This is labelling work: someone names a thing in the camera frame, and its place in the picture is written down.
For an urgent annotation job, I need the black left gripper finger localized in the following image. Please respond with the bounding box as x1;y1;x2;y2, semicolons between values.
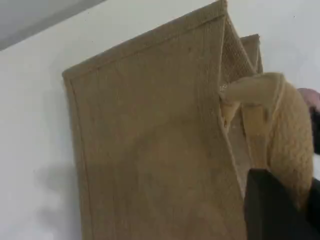
243;168;313;240
306;177;320;240

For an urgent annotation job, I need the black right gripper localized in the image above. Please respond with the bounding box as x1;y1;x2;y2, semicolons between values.
308;106;320;155

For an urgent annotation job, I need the brown burlap tote bag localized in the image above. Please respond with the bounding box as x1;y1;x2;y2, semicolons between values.
61;0;316;240

